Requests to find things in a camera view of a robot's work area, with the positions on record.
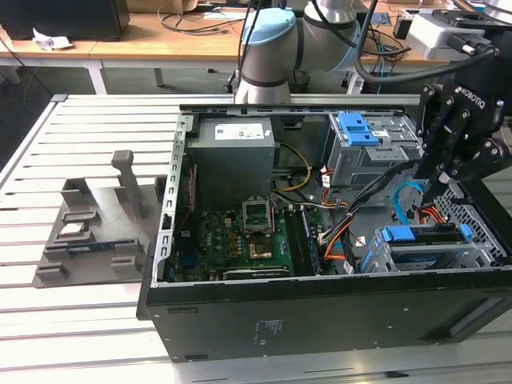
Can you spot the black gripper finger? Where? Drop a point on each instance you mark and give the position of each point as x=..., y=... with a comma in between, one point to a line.
x=442, y=132
x=488, y=164

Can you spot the hard disk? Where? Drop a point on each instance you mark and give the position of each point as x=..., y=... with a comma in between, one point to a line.
x=396, y=234

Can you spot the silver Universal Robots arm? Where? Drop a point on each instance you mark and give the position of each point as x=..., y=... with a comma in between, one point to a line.
x=272, y=56

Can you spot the grey metal disk bay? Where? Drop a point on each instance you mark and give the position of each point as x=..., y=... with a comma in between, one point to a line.
x=476, y=252

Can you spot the blue drive carrier latch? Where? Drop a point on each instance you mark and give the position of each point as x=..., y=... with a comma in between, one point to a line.
x=356, y=128

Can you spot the grey metal drive cage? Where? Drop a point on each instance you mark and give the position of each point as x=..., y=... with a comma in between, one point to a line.
x=360, y=164

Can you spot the small black container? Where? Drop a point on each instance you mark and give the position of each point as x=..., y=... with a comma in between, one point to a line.
x=401, y=27

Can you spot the installed RAM stick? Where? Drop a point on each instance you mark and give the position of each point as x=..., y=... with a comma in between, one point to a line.
x=312, y=244

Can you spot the black RAM slot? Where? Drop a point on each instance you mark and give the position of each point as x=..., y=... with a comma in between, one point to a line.
x=295, y=240

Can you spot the grey power supply unit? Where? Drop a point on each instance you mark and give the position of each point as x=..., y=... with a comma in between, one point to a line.
x=232, y=164

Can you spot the black open PC case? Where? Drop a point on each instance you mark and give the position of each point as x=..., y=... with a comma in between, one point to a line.
x=320, y=320

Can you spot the black graphics card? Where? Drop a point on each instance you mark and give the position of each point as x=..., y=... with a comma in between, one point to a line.
x=256, y=274

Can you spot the green motherboard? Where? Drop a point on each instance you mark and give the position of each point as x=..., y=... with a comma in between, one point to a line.
x=224, y=244

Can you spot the wooden desk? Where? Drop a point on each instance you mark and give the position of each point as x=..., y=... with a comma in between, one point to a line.
x=120, y=50

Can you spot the grey parts rack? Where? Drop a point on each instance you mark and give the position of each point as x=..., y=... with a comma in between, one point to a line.
x=100, y=264

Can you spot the blue RAM stick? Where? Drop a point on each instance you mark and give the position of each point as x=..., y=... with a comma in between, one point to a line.
x=90, y=245

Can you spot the silver CPU chip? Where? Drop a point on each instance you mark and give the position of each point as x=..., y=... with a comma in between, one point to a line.
x=73, y=229

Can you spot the large black box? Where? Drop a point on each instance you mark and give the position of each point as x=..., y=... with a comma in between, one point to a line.
x=60, y=18

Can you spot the crumpled white paper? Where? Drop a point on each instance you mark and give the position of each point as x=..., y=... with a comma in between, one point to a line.
x=50, y=40

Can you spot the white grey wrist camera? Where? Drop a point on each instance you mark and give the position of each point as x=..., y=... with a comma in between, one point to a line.
x=432, y=36

